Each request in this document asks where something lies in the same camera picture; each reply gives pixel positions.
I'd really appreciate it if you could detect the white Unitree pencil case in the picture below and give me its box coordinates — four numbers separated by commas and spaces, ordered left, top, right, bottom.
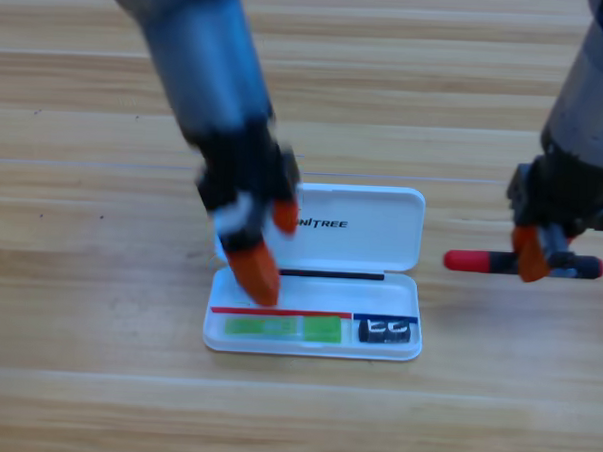
201, 178, 429, 362

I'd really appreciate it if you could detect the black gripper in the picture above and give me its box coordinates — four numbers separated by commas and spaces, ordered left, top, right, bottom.
190, 115, 307, 310
502, 152, 603, 286

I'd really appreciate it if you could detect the black eraser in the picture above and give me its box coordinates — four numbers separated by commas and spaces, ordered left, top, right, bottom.
357, 316, 412, 346

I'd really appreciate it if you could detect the red and black marker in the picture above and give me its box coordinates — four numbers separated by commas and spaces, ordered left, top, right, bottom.
443, 248, 603, 280

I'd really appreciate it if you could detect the green eraser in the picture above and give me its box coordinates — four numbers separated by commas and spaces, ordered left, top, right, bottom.
225, 311, 343, 345

